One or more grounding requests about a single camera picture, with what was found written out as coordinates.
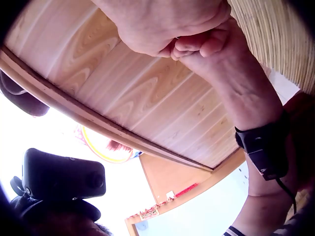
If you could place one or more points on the black wrist band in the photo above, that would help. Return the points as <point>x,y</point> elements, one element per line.
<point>262,145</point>

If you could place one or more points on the woven reed mat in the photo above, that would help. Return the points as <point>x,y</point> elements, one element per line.
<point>278,34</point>

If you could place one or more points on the round colourful wall decoration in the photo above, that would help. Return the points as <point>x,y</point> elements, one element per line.
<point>103,147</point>

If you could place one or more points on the brown wooden door frame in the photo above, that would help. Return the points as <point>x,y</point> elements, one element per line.
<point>172,172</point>

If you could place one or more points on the person's left hand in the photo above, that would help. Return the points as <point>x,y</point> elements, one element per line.
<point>236,73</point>

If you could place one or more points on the person's right hand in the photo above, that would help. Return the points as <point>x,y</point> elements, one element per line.
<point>152,22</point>

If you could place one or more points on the red paper door ornament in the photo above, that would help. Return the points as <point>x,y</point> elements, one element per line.
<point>149,213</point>
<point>186,190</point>

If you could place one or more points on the person's left fingers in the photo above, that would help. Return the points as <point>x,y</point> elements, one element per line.
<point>196,46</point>

